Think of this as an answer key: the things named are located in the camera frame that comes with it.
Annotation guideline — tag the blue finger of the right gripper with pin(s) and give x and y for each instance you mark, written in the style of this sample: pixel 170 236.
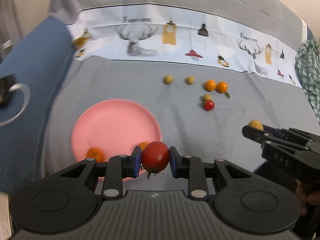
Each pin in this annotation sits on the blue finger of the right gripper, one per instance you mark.
pixel 255 134

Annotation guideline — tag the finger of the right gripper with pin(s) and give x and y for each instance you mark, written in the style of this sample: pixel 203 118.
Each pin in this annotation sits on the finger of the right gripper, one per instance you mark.
pixel 277 133

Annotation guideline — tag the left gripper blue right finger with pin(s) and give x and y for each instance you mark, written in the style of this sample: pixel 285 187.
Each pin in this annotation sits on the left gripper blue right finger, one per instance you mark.
pixel 174 161

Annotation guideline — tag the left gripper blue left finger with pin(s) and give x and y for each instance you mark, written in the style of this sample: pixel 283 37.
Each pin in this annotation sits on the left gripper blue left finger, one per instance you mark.
pixel 135 161

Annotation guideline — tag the yellow-green fruit with leaf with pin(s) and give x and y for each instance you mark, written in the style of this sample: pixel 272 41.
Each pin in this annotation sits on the yellow-green fruit with leaf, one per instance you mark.
pixel 256 124

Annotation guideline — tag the red cherry tomato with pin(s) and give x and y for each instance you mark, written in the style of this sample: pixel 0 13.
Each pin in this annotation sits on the red cherry tomato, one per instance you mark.
pixel 155 158
pixel 208 105

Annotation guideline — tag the right hand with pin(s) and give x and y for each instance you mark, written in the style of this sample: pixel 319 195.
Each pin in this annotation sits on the right hand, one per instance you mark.
pixel 305 198

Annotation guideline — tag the small orange on plate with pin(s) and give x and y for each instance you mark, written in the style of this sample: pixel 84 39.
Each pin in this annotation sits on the small orange on plate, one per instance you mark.
pixel 143 145

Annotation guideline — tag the pink round plate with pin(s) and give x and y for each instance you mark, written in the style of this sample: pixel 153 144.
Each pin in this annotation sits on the pink round plate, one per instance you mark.
pixel 115 127

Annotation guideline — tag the orange with long stem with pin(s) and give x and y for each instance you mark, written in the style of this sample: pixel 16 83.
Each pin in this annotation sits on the orange with long stem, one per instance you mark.
pixel 96 153

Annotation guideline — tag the small orange right of pair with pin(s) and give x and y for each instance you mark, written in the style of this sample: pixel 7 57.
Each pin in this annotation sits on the small orange right of pair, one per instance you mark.
pixel 222 87

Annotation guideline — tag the small orange of pair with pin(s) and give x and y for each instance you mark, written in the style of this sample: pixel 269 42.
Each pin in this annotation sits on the small orange of pair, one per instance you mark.
pixel 210 85
pixel 222 87

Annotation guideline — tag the yellow-green fruit near tomatoes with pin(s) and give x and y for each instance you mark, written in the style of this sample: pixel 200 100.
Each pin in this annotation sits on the yellow-green fruit near tomatoes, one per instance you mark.
pixel 206 97

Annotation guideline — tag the small orange left of pair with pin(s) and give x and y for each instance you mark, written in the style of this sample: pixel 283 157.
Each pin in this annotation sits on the small orange left of pair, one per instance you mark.
pixel 210 85

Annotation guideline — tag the green checked cloth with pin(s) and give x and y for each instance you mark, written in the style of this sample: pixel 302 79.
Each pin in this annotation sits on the green checked cloth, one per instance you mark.
pixel 307 68

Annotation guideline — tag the yellow-green fruit far left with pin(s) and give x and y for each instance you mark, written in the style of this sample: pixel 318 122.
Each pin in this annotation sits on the yellow-green fruit far left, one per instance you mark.
pixel 168 79

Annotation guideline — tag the grey printed sofa cover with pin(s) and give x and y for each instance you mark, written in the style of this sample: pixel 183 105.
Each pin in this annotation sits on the grey printed sofa cover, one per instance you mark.
pixel 133 44

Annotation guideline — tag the blue sofa armrest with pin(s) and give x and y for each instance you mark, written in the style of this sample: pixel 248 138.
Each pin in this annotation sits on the blue sofa armrest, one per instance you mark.
pixel 40 63

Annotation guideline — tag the black smartphone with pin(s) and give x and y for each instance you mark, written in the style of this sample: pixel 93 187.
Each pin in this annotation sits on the black smartphone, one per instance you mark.
pixel 6 82

